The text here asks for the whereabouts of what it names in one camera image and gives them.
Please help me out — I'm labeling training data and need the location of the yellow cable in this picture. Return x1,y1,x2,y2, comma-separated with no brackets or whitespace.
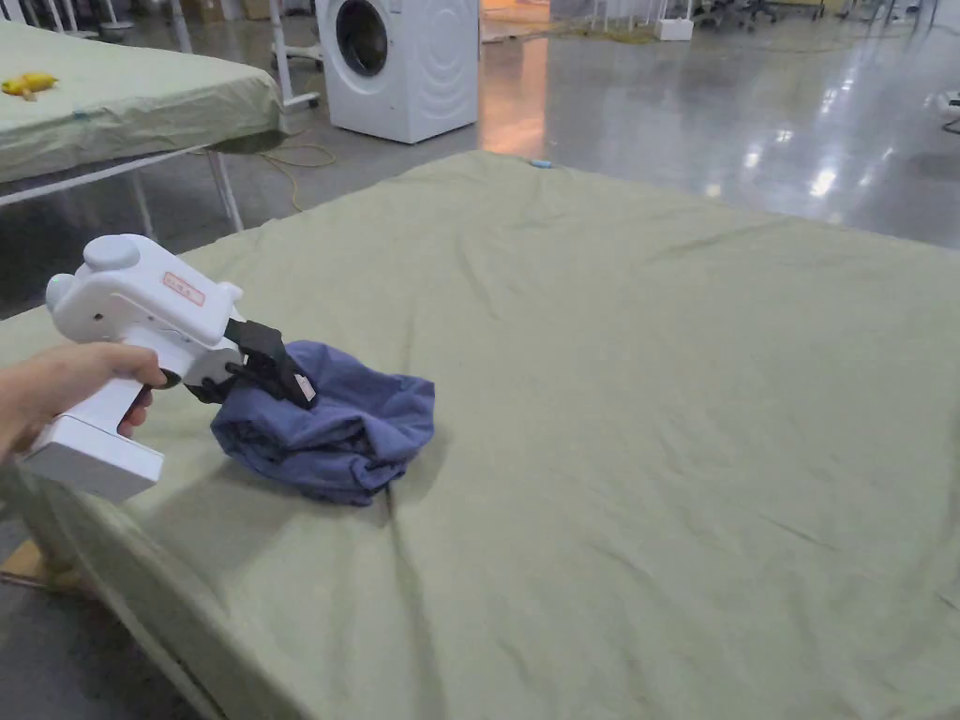
250,133,340,214

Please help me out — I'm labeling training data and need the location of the person's left hand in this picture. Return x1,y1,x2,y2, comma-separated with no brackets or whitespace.
0,342,171,468

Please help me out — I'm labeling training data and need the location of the dark blue garment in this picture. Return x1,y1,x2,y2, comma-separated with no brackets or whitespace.
209,340,438,508

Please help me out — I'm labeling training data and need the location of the white washing machine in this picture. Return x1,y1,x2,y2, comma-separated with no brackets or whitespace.
314,0,481,145

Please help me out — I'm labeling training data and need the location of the yellow soft toy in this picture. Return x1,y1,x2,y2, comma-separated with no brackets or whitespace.
1,69,61,101

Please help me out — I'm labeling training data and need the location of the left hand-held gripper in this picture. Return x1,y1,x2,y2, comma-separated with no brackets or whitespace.
16,234,318,503

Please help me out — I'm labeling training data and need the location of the table with pale green sheet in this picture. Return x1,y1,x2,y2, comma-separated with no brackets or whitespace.
0,20,295,235

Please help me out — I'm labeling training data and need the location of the bed with pale green sheet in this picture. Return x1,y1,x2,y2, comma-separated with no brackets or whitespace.
0,148,960,720

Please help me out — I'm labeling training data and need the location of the white wheeled stand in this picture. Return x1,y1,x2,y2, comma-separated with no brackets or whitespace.
268,0,326,115

